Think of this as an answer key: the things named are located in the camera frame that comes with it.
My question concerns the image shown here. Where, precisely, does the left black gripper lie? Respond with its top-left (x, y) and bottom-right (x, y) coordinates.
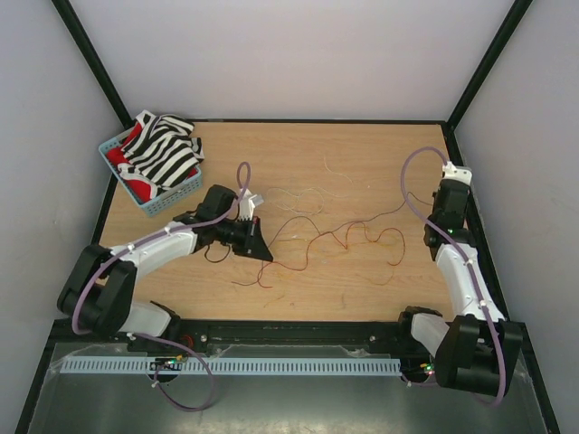
top-left (216, 215), bottom-right (273, 261)

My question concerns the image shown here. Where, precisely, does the purple wire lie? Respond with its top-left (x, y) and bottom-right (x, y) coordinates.
top-left (231, 189), bottom-right (435, 288)

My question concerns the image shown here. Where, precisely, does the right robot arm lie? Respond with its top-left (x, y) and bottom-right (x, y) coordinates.
top-left (395, 170), bottom-right (523, 402)

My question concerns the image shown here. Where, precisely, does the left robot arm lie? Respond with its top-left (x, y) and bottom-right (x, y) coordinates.
top-left (57, 184), bottom-right (273, 351)

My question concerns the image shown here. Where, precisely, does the light blue plastic basket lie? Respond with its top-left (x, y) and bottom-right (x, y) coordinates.
top-left (99, 130), bottom-right (203, 217)

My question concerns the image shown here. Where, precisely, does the red cloth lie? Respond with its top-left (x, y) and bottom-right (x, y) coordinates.
top-left (105, 124), bottom-right (159, 203)

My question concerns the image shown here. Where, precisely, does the black white striped cloth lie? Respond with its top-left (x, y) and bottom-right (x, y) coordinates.
top-left (124, 110), bottom-right (204, 192)

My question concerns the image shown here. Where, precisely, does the left circuit board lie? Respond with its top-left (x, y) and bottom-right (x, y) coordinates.
top-left (149, 357), bottom-right (183, 371)

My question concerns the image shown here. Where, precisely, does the circuit board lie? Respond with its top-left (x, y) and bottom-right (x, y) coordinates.
top-left (149, 357), bottom-right (183, 371)
top-left (419, 360), bottom-right (435, 376)

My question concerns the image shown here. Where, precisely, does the right circuit board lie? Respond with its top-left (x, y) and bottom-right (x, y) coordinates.
top-left (419, 360), bottom-right (435, 376)

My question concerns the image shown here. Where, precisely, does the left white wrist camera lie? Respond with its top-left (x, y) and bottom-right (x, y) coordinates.
top-left (237, 190), bottom-right (263, 222)

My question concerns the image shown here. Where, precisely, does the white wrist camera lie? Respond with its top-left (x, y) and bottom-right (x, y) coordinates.
top-left (442, 161), bottom-right (472, 185)
top-left (237, 190), bottom-right (263, 222)

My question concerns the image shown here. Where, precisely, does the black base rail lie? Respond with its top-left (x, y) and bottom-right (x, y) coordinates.
top-left (48, 319), bottom-right (428, 358)

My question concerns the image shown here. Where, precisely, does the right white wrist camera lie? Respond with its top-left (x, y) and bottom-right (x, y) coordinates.
top-left (442, 161), bottom-right (472, 185)

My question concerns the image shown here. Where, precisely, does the light blue slotted cable duct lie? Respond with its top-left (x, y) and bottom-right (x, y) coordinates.
top-left (59, 356), bottom-right (400, 377)

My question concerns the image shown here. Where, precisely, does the black frame post left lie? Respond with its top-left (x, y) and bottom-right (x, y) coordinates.
top-left (52, 0), bottom-right (132, 127)

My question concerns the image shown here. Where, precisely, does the black frame post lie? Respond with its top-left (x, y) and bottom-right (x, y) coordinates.
top-left (446, 0), bottom-right (534, 128)
top-left (52, 0), bottom-right (132, 127)

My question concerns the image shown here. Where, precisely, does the black frame post right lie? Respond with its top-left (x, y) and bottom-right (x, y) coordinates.
top-left (446, 0), bottom-right (534, 128)

